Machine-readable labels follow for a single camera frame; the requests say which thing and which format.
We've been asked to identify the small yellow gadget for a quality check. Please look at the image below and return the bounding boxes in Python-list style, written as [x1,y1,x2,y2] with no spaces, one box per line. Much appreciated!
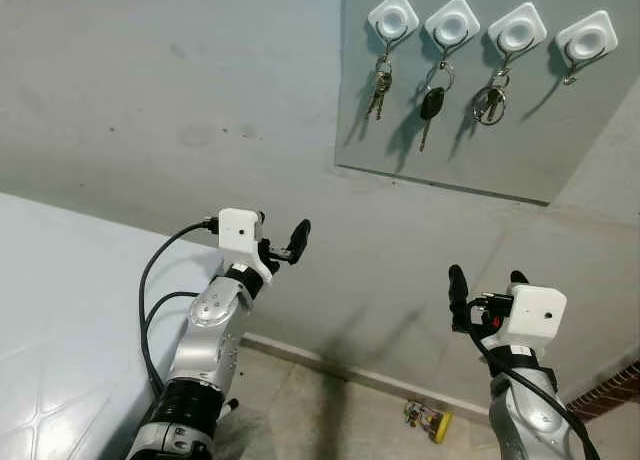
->
[403,400,453,445]

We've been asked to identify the red brick ledge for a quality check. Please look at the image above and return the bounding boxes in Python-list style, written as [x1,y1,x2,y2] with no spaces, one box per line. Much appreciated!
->
[568,360,640,423]

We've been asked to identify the small silver key bunch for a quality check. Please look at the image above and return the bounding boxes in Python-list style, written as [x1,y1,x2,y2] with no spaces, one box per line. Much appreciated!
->
[366,58,394,122]

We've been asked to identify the black car key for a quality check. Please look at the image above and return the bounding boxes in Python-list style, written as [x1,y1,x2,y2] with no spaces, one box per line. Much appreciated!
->
[418,62,456,153]

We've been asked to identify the white table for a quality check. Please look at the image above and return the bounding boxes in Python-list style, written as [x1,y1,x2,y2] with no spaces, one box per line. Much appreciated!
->
[0,192,226,460]

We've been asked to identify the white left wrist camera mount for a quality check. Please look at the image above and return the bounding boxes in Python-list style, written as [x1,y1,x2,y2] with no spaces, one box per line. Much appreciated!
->
[217,208,273,283]

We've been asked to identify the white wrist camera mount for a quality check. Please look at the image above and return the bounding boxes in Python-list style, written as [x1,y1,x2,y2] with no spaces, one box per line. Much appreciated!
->
[497,285,568,351]
[217,208,273,283]

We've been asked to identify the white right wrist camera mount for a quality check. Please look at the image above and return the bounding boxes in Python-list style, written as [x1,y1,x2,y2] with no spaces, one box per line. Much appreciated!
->
[497,285,568,351]

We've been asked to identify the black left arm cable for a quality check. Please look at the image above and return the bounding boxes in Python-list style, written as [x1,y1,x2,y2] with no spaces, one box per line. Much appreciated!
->
[138,218,221,399]
[142,291,201,381]

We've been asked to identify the grey wall board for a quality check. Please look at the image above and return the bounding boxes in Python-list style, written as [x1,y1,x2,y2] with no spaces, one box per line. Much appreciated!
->
[334,0,640,206]

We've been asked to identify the keys on large ring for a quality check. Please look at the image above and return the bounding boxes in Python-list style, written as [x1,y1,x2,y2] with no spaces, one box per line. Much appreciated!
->
[472,70,511,128]

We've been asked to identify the white square wall hook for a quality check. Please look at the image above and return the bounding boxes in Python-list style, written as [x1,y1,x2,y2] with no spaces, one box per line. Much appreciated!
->
[555,10,619,87]
[487,2,548,73]
[367,0,421,61]
[425,0,482,66]

